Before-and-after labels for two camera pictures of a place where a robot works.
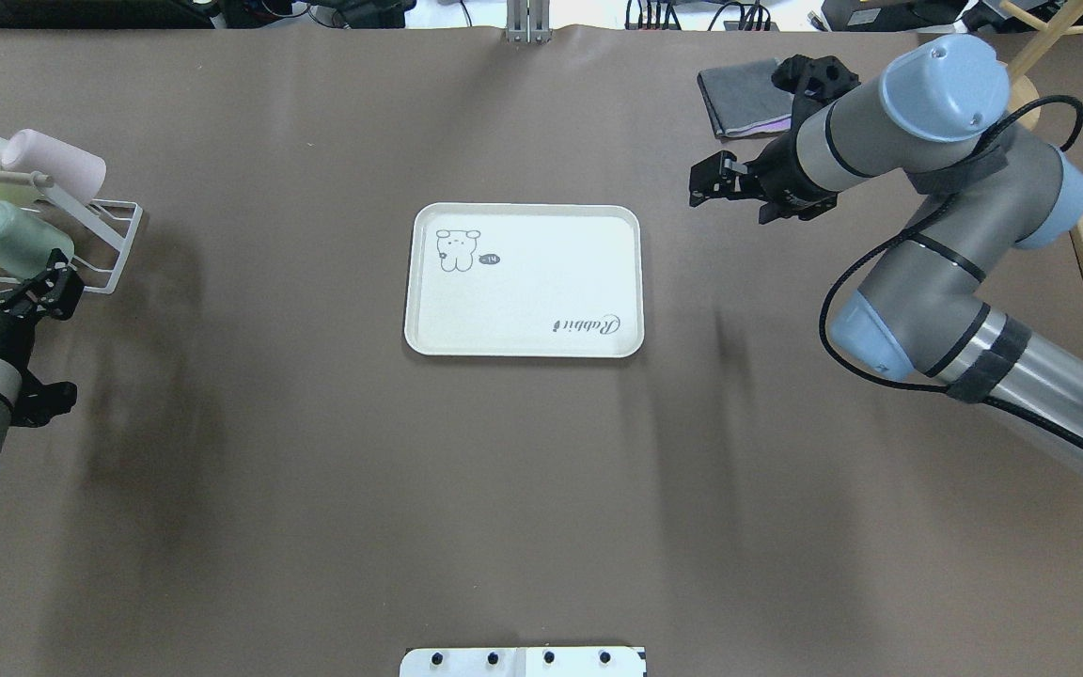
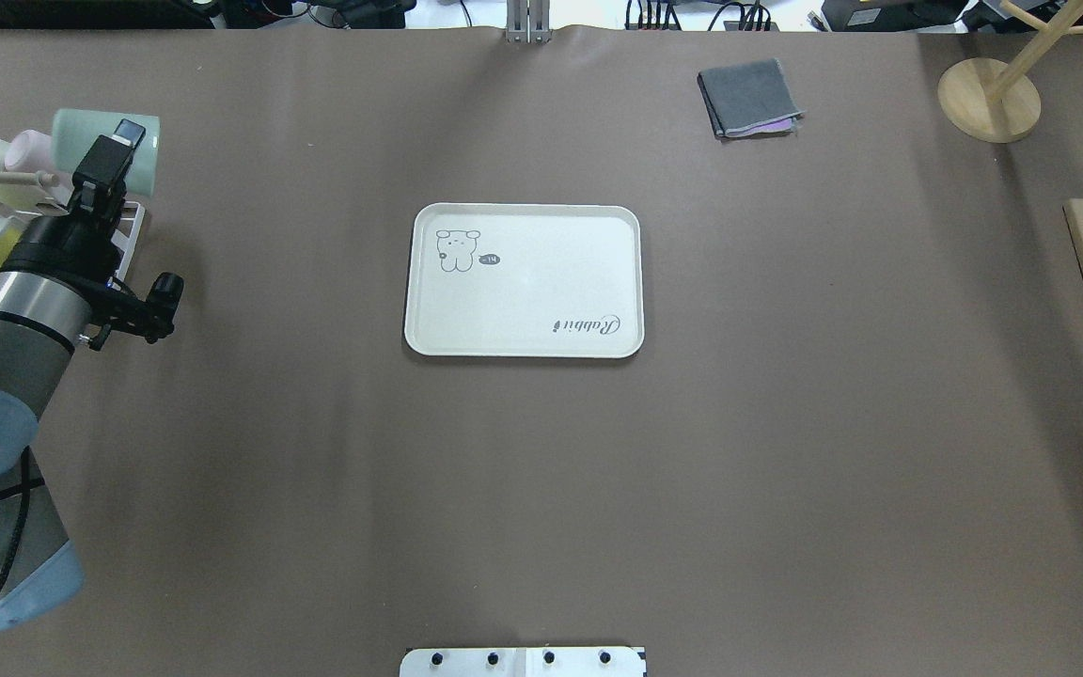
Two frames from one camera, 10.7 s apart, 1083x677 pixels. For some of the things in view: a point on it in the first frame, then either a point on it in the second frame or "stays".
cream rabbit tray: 525,280 stays
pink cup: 80,172 stays
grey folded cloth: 743,99 stays
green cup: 21,241 → 75,132
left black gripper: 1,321 → 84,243
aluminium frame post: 528,22 stays
